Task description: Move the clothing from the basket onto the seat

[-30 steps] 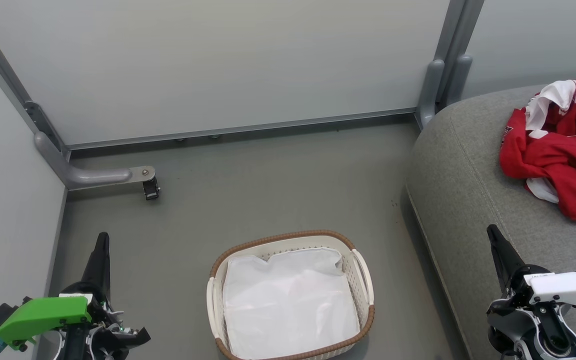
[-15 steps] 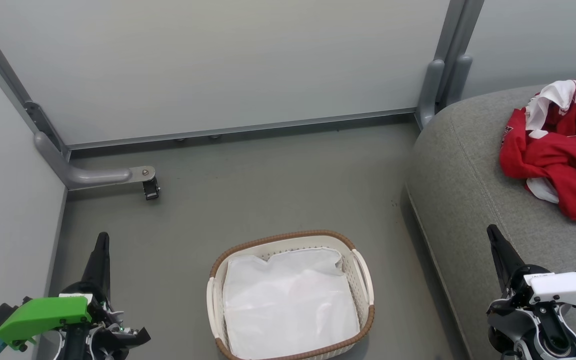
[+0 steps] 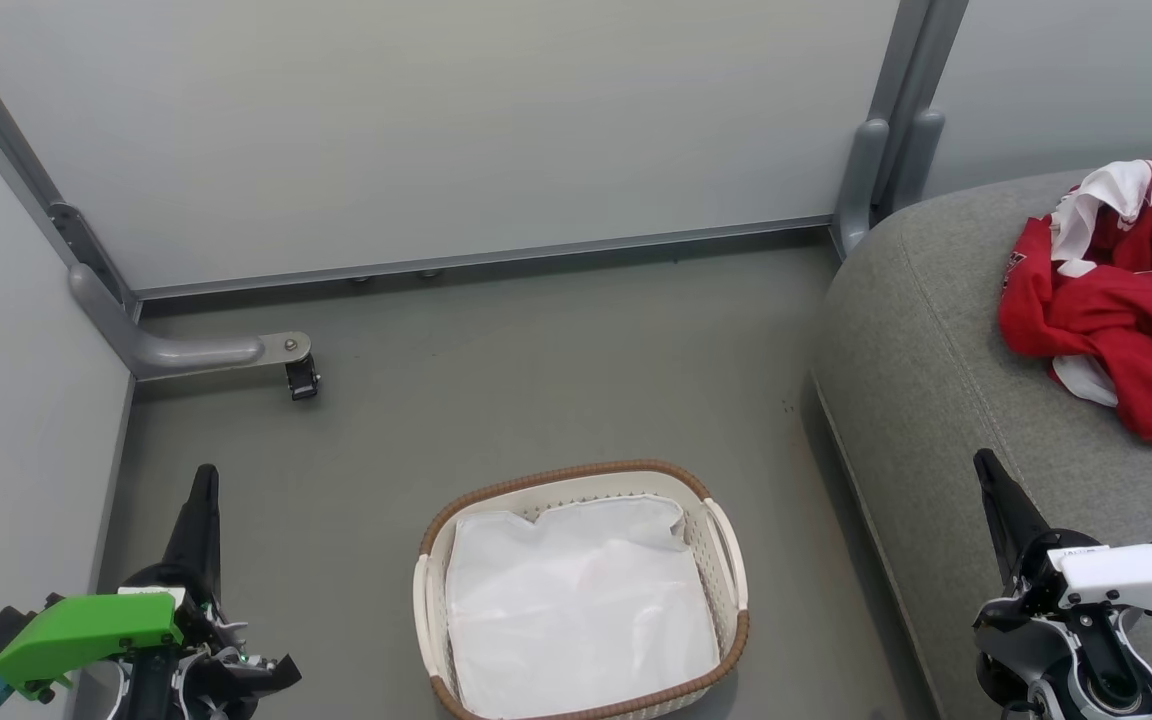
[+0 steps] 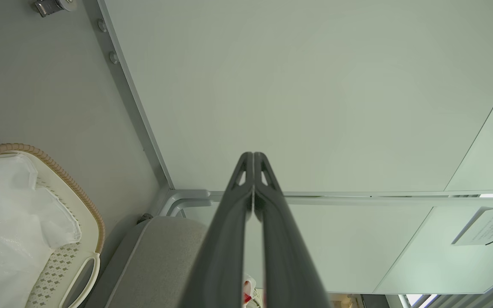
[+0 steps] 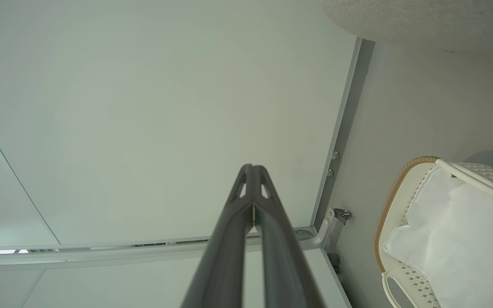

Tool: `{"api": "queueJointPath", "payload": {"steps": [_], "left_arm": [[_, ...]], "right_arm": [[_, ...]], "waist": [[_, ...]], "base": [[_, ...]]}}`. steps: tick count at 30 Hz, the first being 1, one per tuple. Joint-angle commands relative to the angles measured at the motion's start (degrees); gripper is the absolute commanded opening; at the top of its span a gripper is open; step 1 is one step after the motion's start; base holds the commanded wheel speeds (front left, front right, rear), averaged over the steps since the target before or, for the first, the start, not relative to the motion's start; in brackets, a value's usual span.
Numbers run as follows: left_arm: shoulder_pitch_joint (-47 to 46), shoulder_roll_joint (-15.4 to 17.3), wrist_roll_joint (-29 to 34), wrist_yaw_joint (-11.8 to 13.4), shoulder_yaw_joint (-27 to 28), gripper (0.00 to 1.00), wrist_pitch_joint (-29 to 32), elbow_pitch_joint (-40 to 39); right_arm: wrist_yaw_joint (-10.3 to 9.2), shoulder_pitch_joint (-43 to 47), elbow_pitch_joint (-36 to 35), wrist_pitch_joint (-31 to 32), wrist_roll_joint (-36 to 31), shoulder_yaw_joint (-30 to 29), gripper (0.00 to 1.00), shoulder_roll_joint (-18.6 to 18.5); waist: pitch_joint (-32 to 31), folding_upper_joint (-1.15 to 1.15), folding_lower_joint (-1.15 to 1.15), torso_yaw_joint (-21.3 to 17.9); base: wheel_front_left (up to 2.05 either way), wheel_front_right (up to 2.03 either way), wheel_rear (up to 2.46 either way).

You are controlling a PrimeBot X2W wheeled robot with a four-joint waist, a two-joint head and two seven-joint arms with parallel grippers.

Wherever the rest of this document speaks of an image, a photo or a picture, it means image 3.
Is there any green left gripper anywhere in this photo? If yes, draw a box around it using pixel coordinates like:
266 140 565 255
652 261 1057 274
0 464 303 720

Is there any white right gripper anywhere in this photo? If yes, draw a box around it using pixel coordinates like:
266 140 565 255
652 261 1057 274
972 448 1152 653

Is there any red basketball jersey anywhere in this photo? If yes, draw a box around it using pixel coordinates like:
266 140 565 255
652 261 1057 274
997 143 1152 450

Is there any white basket with brown rim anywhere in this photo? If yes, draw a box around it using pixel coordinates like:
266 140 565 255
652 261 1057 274
412 458 751 720

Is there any white basket liner cloth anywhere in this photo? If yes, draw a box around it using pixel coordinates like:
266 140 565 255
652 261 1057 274
444 494 722 720

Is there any grey fabric sofa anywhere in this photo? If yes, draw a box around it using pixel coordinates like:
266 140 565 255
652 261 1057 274
810 168 1152 720

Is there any grey partition foot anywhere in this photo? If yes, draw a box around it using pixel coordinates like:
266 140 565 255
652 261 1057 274
67 262 314 382

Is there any black caster wheel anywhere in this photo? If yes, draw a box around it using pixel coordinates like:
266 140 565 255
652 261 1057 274
283 354 322 402

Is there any grey slanted partition post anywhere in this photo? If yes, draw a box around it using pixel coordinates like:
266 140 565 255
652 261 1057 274
0 8 144 323

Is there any grey double partition post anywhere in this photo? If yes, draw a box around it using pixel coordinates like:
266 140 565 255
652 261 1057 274
830 0 970 259

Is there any grey partition bottom rail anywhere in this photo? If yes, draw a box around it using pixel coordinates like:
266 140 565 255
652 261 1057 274
134 214 835 302

